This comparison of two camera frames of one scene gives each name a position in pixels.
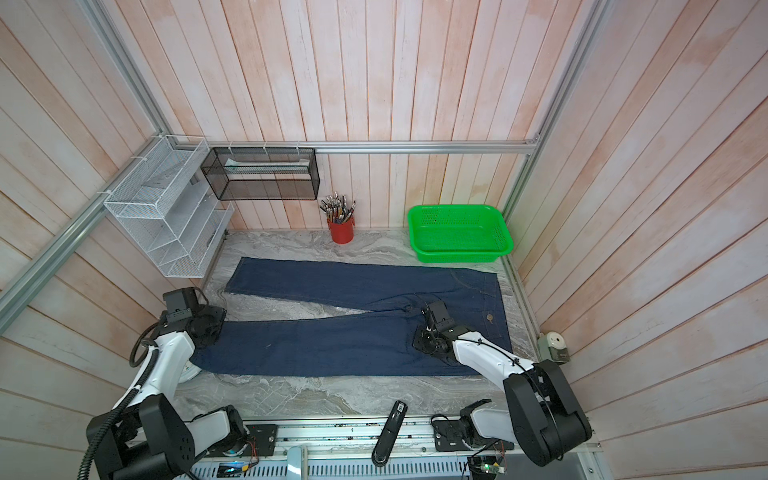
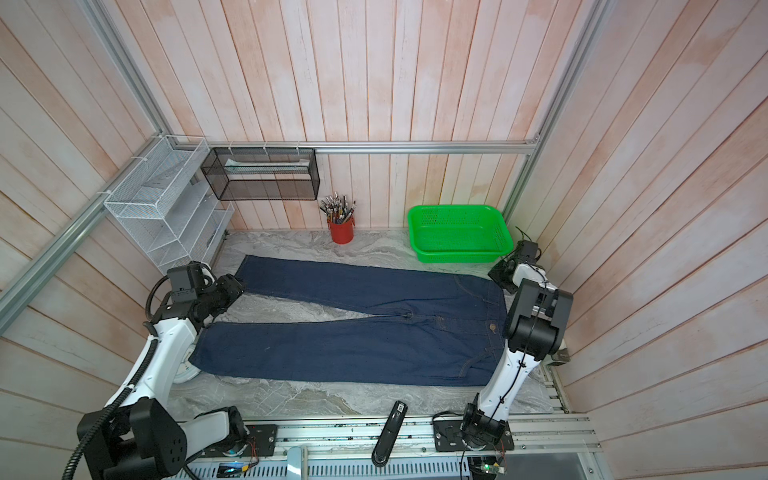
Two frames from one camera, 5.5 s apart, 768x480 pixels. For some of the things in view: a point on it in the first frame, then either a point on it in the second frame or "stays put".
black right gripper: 418,338 → 495,273
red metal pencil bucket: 343,232 stays put
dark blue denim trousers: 378,342 stays put
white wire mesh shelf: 167,204 stays put
